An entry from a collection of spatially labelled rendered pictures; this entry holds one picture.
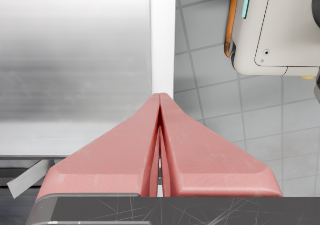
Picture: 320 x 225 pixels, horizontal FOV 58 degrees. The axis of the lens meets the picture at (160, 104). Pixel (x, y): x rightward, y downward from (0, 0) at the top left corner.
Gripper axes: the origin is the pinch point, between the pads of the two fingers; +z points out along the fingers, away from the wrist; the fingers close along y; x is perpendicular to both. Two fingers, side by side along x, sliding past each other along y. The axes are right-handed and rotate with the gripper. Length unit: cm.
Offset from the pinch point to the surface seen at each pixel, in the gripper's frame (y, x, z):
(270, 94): -54, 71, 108
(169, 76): -1.1, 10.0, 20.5
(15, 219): 26, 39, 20
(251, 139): -50, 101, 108
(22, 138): 19.1, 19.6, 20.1
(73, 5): 8.9, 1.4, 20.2
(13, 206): 25.1, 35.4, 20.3
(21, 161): 20.9, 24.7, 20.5
